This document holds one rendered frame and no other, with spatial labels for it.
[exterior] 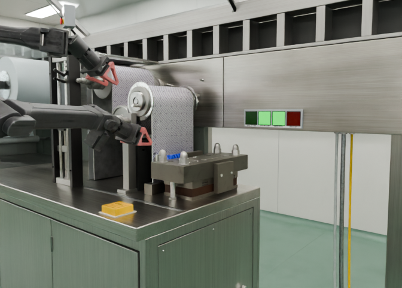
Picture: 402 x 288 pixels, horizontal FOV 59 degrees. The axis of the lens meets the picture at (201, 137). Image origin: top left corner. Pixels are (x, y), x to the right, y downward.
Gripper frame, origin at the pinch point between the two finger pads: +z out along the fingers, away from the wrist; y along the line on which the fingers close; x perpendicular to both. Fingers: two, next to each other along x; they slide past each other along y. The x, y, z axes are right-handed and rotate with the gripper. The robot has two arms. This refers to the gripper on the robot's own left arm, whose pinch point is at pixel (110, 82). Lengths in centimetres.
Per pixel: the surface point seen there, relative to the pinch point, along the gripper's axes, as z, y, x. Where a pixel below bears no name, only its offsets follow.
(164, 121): 24.5, 6.0, 1.9
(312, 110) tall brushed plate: 41, 55, 21
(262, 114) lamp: 42, 35, 20
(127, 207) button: 18.1, 18.5, -36.2
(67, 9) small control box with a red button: -12, -52, 39
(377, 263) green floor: 255, 40, 41
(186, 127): 36.0, 6.2, 8.2
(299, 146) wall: 246, -51, 142
